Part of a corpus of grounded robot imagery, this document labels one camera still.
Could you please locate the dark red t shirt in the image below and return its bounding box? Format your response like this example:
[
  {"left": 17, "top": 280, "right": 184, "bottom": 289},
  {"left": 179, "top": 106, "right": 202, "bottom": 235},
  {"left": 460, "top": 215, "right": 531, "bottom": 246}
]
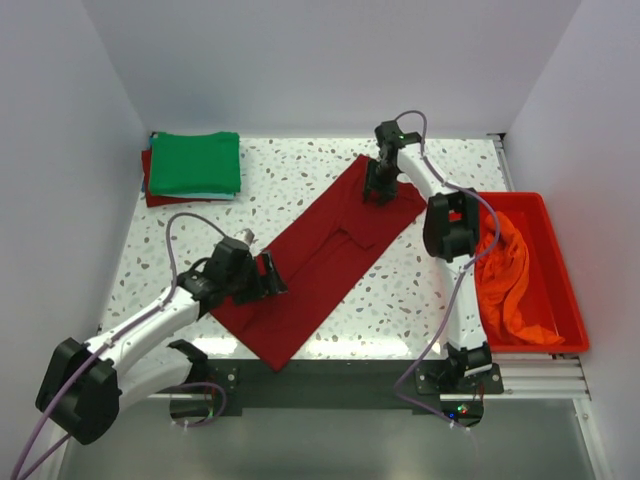
[
  {"left": 211, "top": 155, "right": 426, "bottom": 371},
  {"left": 141, "top": 148, "right": 221, "bottom": 208}
]

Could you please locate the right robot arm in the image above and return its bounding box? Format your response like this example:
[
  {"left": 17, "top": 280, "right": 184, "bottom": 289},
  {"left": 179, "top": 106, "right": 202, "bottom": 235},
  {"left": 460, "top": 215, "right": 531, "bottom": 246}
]
[{"left": 363, "top": 120, "right": 493, "bottom": 388}]

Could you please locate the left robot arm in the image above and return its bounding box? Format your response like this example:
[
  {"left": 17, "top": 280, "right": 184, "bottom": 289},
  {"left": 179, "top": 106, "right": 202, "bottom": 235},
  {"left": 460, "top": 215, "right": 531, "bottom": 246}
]
[{"left": 35, "top": 236, "right": 287, "bottom": 445}]

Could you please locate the folded dark red t shirt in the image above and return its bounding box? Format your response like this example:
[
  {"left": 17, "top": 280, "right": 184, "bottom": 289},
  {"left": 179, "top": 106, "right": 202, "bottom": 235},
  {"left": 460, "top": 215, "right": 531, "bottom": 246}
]
[{"left": 141, "top": 148, "right": 221, "bottom": 208}]

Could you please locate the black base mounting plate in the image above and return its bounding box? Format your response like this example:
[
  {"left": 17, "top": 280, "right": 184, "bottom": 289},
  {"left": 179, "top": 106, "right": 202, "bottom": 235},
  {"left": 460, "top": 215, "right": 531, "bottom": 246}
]
[{"left": 168, "top": 357, "right": 504, "bottom": 419}]

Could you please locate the folded green t shirt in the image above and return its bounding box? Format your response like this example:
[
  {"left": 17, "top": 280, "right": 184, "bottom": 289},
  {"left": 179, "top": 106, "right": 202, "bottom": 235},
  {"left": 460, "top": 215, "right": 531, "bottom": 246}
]
[{"left": 149, "top": 132, "right": 242, "bottom": 196}]

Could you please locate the crumpled orange t shirt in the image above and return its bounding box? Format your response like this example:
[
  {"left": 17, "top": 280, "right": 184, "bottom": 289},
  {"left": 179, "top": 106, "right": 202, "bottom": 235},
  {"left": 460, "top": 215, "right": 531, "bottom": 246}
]
[{"left": 474, "top": 212, "right": 564, "bottom": 346}]

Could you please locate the red plastic bin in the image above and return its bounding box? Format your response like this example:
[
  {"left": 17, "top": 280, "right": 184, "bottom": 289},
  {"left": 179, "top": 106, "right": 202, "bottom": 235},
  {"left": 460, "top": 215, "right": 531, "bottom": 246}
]
[{"left": 480, "top": 192, "right": 590, "bottom": 354}]

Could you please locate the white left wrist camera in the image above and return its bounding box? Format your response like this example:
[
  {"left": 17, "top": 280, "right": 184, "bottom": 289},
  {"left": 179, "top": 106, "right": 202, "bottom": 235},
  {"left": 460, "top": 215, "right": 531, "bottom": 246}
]
[{"left": 234, "top": 228, "right": 255, "bottom": 246}]

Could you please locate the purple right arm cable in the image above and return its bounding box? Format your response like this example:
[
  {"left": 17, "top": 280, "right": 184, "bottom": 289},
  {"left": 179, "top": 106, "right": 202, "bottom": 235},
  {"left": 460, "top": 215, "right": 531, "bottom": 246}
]
[{"left": 393, "top": 110, "right": 502, "bottom": 417}]

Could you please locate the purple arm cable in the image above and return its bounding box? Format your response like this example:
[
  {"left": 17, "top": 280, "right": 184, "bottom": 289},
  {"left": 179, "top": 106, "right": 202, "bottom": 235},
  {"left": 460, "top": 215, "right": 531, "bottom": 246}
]
[
  {"left": 393, "top": 110, "right": 502, "bottom": 417},
  {"left": 9, "top": 212, "right": 236, "bottom": 480}
]

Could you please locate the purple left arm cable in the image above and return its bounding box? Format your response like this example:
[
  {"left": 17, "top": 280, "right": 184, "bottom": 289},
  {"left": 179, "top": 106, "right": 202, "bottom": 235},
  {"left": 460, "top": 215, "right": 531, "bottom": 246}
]
[{"left": 9, "top": 212, "right": 236, "bottom": 480}]

